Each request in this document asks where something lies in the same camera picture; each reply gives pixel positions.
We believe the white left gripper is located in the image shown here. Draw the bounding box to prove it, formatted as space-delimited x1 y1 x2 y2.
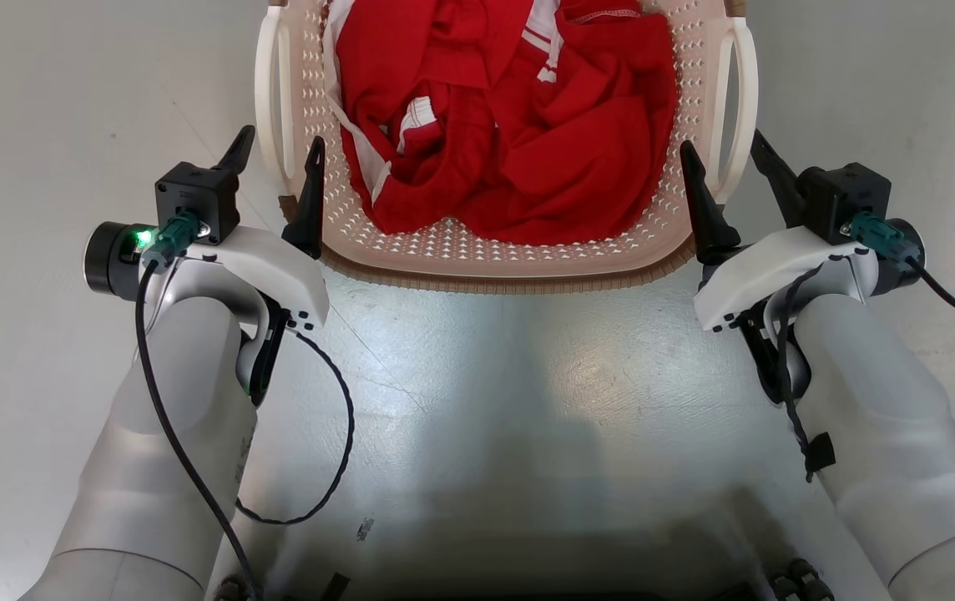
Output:
156 125 331 331

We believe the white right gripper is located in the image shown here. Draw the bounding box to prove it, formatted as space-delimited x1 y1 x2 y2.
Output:
679 129 880 334

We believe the beige perforated plastic laundry basket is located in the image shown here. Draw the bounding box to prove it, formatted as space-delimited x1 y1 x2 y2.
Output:
255 0 760 295

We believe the red garment with white trim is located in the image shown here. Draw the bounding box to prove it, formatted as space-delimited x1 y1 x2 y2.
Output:
323 0 680 247

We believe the thin black right gripper cable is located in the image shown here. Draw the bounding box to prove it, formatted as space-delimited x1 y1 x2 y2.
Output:
765 265 837 484

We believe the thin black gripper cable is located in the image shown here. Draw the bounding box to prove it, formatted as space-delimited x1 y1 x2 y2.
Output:
234 329 356 527
765 265 837 484

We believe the thin black left gripper cable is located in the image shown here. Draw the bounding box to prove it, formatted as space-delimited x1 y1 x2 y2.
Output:
234 329 356 527

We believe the black left camera cable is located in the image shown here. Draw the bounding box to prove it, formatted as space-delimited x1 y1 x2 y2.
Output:
134 213 265 601

